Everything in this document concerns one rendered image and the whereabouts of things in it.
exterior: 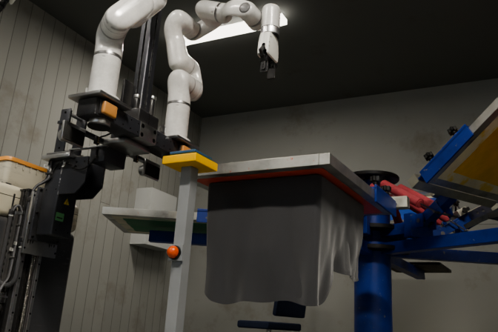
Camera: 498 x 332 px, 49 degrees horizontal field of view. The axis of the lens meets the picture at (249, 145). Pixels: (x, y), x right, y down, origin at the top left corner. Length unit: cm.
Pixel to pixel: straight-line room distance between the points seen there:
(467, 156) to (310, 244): 100
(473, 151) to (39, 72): 400
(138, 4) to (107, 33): 15
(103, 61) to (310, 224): 87
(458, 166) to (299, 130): 440
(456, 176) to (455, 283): 342
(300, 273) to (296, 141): 502
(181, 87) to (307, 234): 83
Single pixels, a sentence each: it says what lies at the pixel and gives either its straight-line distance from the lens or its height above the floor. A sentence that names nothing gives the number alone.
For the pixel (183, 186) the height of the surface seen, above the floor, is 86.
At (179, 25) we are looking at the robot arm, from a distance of 240.
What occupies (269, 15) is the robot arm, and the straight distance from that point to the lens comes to 218.
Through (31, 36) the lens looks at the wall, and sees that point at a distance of 543.
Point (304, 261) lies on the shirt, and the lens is 180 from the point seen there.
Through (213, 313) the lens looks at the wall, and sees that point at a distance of 683.
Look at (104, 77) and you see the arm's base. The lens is 187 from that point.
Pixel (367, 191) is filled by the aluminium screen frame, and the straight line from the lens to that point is 210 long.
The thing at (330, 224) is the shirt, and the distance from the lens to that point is 191.
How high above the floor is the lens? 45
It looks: 19 degrees up
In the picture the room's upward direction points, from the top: 4 degrees clockwise
